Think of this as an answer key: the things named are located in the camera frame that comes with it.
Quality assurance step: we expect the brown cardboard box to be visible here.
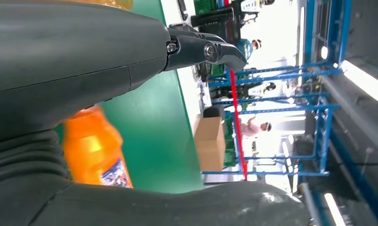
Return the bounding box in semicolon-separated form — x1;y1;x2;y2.
193;117;227;173

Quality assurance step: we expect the red pole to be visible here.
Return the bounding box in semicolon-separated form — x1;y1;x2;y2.
223;0;249;182

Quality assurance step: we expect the black smartphone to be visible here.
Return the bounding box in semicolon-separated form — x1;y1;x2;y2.
177;0;189;21

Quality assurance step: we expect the white table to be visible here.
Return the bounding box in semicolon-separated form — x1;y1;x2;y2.
160;0;215;129

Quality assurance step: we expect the ceiling strip light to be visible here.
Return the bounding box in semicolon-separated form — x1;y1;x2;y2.
341;59;378;102
324;193;348;226

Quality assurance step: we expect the blue metal shelving rack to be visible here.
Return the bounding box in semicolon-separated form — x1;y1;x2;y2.
202;0;353;178

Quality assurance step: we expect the green plastic crate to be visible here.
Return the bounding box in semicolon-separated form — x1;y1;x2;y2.
193;0;219;16
222;116;239;169

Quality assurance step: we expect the green table board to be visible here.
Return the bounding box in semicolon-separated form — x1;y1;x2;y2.
55;0;206;194

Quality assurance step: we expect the person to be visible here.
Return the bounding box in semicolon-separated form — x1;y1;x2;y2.
237;38;263;60
248;81;277;98
240;116;273;138

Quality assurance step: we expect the yellow tape patch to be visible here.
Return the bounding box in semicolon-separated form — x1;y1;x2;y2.
59;0;134;10

